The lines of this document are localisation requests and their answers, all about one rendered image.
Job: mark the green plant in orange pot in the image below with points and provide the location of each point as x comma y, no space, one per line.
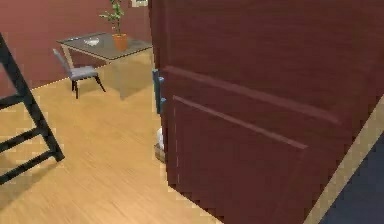
118,33

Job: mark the white and grey bin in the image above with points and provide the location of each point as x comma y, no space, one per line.
160,145

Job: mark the grey chair with black legs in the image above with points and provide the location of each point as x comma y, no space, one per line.
78,71

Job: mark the grey glass top table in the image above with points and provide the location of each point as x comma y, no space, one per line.
103,46

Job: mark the black ladder shelf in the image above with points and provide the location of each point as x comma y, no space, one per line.
26,100

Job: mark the dark red wooden cupboard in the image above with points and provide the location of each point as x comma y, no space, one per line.
266,100

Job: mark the framed picture on wall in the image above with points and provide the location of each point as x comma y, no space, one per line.
139,2

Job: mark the white object on table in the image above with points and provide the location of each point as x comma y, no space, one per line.
91,41

